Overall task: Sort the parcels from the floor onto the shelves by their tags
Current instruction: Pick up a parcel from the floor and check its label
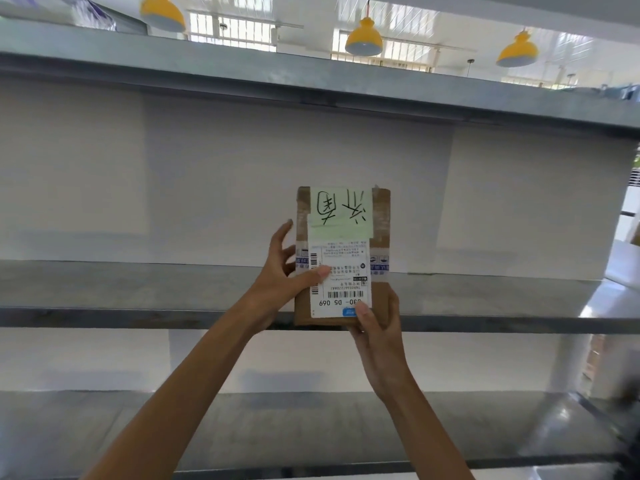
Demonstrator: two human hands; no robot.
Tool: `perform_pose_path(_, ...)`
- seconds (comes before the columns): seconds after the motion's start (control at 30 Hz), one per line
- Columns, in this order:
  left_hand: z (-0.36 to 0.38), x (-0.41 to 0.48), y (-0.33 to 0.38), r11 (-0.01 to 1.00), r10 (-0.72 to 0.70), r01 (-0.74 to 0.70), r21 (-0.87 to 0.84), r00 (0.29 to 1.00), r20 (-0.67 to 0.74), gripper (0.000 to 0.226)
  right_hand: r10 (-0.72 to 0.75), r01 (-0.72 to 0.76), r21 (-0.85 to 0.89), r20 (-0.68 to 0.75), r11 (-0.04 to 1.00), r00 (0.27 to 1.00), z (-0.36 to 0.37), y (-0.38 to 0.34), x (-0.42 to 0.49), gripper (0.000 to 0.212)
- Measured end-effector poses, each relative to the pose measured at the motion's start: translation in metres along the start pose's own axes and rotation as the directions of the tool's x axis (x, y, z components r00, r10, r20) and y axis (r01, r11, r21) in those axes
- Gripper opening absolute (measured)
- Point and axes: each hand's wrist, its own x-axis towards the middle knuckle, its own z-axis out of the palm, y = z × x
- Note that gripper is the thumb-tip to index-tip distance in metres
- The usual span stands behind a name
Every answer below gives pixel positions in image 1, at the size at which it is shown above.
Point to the person's right hand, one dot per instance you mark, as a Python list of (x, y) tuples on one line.
[(380, 347)]

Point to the person's left hand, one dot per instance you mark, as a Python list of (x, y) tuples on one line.
[(274, 287)]

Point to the person's left middle finger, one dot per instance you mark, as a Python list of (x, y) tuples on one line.
[(289, 253)]

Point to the person's left thumb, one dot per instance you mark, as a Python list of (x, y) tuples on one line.
[(310, 277)]

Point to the person's right thumb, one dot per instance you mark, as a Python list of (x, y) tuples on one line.
[(365, 317)]

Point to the brown cardboard parcel with labels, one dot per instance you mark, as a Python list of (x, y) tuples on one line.
[(345, 229)]

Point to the person's left forearm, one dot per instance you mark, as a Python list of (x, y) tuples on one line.
[(172, 402)]

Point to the person's right forearm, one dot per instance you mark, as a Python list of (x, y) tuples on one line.
[(425, 429)]

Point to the grey metal shelving rack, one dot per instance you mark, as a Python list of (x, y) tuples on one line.
[(150, 289)]

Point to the yellow pendant lamp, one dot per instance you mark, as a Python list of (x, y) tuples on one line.
[(364, 39), (162, 13), (518, 50)]

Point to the barred window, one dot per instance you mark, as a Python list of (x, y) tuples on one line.
[(232, 28), (395, 49)]

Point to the clear plastic wrapped package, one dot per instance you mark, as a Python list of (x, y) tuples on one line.
[(90, 12)]

